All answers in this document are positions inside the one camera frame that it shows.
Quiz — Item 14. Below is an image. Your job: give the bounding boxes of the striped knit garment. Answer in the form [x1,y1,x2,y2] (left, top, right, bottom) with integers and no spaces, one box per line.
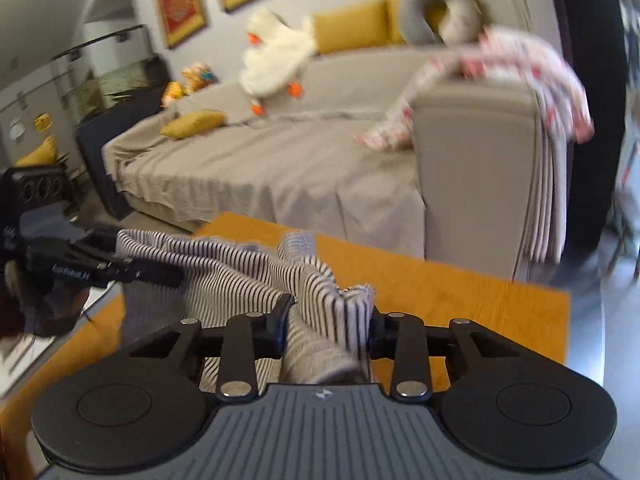
[116,230,375,388]

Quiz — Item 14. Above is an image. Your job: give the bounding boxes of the yellow cushion at left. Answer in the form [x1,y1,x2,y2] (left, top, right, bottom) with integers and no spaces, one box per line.
[14,136,58,167]

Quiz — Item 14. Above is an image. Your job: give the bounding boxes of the small yellow pillow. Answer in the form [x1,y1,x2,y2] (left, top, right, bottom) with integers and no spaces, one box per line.
[160,110,226,140]

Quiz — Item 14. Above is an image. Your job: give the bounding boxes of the glass fish tank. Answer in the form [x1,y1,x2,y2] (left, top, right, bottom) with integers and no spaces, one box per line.
[49,25,169,126]

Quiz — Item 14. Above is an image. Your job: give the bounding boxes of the grey sofa with cover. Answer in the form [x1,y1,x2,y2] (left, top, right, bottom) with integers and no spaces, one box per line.
[102,49,567,280]

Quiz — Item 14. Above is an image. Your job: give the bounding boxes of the colourful small plush toys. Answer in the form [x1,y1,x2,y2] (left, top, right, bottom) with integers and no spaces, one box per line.
[160,63,218,108]

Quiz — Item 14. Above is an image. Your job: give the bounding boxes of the white goose plush toy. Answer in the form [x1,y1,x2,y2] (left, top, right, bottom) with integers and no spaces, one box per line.
[239,6,318,117]

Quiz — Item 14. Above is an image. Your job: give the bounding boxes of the pink patterned blanket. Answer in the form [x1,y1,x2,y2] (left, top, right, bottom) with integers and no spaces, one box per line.
[356,25,594,152]

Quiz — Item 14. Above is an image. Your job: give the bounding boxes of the long yellow back cushion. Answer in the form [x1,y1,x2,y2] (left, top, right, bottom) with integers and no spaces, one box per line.
[311,0,390,55]

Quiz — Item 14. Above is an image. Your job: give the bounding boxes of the grey neck pillow plush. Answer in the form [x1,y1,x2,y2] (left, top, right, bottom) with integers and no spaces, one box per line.
[398,0,490,47]

